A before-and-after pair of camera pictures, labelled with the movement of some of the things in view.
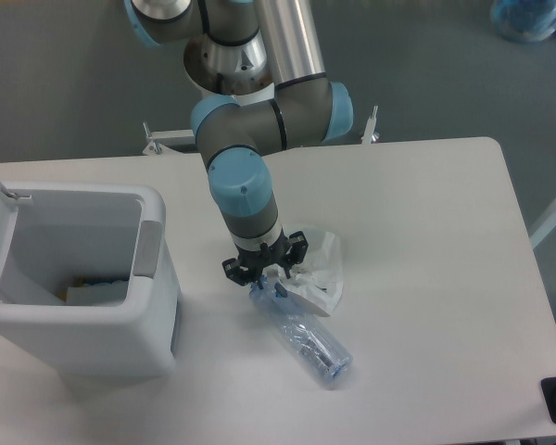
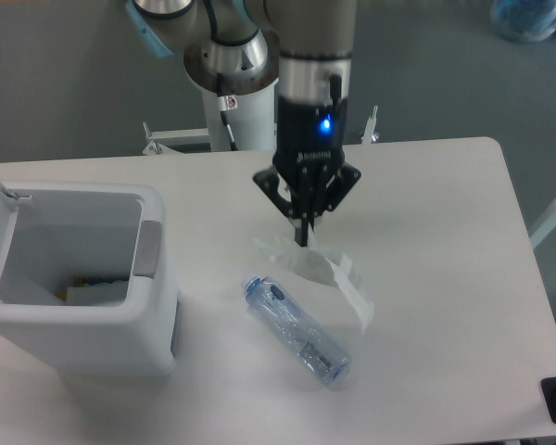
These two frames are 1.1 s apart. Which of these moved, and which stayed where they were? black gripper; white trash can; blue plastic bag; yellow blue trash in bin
Moved: black gripper
Stayed: white trash can; yellow blue trash in bin; blue plastic bag
